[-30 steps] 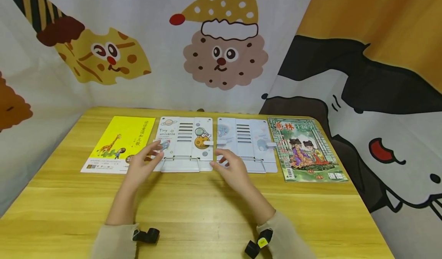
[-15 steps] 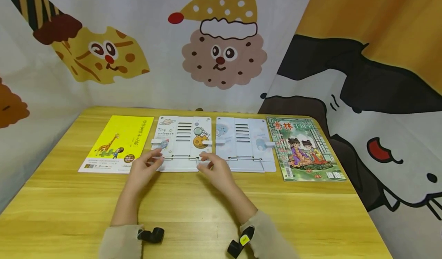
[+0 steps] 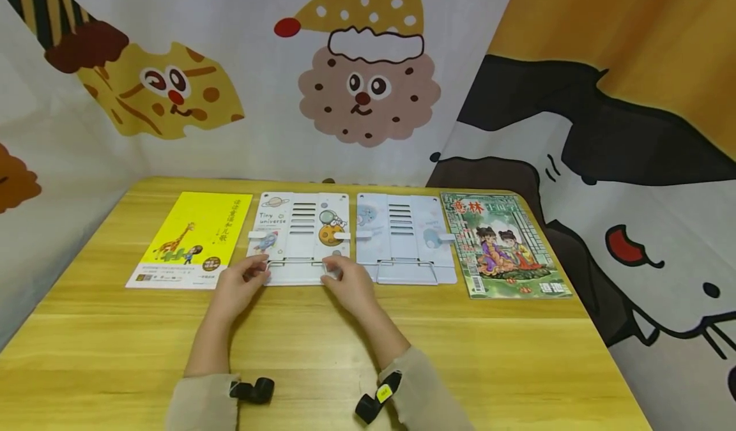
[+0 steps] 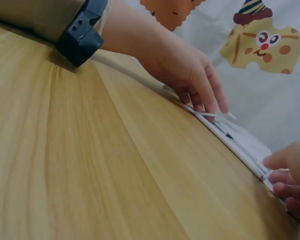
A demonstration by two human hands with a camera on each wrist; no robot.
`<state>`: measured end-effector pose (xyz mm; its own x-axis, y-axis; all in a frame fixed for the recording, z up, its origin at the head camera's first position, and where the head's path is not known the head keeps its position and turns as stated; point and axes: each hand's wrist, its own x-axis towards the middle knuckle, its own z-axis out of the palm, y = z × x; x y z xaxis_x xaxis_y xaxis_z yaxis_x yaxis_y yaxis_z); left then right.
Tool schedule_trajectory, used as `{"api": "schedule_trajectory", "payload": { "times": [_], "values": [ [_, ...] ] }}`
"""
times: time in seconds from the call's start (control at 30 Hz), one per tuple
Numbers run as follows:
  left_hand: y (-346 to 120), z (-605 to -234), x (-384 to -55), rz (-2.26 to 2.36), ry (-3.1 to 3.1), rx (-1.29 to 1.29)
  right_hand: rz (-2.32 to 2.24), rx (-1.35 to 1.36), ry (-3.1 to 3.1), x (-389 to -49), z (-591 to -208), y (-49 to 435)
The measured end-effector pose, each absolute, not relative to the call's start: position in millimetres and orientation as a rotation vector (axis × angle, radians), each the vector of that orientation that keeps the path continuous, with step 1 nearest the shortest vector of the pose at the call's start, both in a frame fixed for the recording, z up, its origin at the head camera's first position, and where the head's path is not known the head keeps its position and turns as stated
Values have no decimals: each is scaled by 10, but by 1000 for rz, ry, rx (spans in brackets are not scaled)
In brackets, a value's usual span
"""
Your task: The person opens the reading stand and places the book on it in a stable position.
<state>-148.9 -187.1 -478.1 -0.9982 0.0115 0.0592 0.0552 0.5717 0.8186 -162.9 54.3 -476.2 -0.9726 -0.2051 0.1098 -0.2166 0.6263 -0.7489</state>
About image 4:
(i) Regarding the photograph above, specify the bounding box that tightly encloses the thin white stick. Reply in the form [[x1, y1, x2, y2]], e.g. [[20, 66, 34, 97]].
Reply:
[[194, 111, 238, 124]]

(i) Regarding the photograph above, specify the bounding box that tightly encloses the person's right hand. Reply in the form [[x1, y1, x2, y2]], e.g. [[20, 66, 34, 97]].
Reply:
[[262, 139, 300, 222]]

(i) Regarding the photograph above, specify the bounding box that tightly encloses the person's left hand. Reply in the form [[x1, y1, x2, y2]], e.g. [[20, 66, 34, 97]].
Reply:
[[99, 3, 230, 116]]

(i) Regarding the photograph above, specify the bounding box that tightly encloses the white board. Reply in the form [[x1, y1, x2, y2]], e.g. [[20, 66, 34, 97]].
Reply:
[[174, 96, 300, 230]]

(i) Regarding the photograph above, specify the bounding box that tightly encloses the white rod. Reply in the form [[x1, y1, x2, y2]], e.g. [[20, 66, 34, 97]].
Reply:
[[230, 138, 270, 180]]

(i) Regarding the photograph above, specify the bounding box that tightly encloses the black wrist band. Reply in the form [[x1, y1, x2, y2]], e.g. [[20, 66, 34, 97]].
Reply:
[[56, 0, 178, 100]]

